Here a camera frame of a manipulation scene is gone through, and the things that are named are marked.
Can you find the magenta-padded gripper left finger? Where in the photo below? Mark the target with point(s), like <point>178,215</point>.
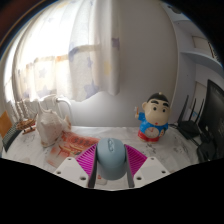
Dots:
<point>87,159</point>

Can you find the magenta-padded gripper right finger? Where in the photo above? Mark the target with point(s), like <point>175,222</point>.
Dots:
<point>135,160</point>

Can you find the light blue computer mouse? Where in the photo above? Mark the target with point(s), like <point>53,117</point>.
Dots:
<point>111,156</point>

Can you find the red printed mouse pad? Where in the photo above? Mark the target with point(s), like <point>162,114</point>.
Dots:
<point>75,145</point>

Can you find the white printed tablecloth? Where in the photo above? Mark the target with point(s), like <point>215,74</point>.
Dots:
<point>173,150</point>

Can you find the cartoon boy figurine clock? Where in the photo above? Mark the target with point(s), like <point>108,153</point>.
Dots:
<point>155,116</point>

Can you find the white ceramic teapot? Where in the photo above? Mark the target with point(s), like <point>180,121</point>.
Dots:
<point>50,128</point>

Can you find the black router with antennas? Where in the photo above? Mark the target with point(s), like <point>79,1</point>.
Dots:
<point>188,126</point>

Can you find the wooden model sailing ship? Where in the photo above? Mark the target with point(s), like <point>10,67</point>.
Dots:
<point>25,123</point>

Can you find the dark keyboard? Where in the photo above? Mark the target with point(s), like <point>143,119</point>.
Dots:
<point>10,137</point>

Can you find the orange-brown wooden chair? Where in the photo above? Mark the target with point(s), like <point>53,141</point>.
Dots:
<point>5,124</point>

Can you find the black computer monitor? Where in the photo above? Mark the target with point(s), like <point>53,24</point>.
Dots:
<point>215,110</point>

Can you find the white star-print curtain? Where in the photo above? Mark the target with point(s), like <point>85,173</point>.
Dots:
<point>66,43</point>

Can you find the white wall shelf unit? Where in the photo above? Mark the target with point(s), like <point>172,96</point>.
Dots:
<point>203,56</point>

